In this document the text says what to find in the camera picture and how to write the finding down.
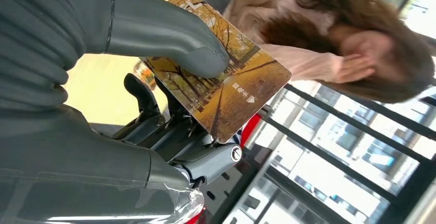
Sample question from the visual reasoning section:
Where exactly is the person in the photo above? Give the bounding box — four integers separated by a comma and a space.
221, 0, 436, 105

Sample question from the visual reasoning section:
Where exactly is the black window frame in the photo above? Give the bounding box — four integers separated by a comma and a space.
217, 83, 436, 224

